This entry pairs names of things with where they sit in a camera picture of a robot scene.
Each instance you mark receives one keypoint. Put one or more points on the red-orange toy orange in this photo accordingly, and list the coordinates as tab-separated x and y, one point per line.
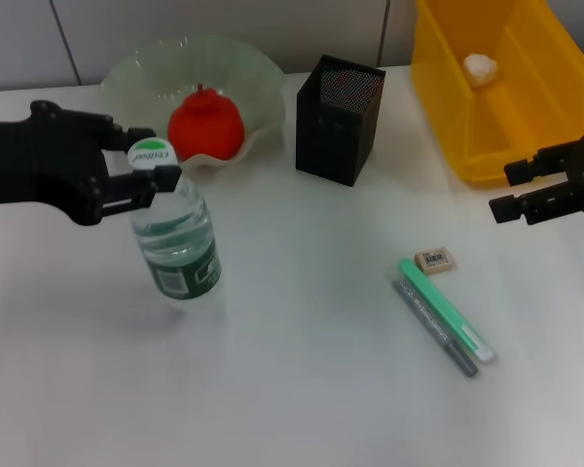
204	126

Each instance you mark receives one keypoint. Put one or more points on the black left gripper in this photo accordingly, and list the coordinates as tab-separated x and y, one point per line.
39	160

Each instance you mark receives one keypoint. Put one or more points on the yellow plastic bin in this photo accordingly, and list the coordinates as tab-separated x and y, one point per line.
516	126

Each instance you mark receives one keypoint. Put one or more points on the beige eraser with barcode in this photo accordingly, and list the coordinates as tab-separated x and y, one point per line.
433	259

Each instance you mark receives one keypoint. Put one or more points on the white paper ball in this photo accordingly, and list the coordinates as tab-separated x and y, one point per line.
479	70

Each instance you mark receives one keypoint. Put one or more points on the clear bottle with green label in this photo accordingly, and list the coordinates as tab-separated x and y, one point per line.
175	243

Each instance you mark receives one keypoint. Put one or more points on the translucent wavy glass fruit bowl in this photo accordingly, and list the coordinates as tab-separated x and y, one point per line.
253	82

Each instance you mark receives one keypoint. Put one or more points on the grey marker pen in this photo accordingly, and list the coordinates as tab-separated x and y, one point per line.
428	316

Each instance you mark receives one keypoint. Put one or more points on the mint green pen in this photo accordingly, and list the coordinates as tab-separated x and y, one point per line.
443	306

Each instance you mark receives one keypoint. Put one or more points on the black mesh pen holder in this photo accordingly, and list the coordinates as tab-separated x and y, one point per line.
331	141

